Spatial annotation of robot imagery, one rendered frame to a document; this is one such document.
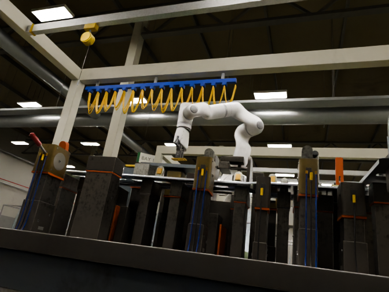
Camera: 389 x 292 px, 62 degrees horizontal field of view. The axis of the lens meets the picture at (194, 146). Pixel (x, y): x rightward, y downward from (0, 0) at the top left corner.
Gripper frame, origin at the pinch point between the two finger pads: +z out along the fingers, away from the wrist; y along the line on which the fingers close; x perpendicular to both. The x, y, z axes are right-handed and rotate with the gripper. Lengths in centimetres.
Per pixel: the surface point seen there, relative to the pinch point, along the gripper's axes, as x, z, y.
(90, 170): -5, 27, 58
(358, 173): 107, -208, -699
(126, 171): -26.2, 12.6, 10.0
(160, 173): 4.0, 17.6, 22.2
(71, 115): -311, -142, -182
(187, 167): 9.5, 9.6, 6.6
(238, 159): 38.4, 7.1, 11.8
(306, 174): 73, 25, 47
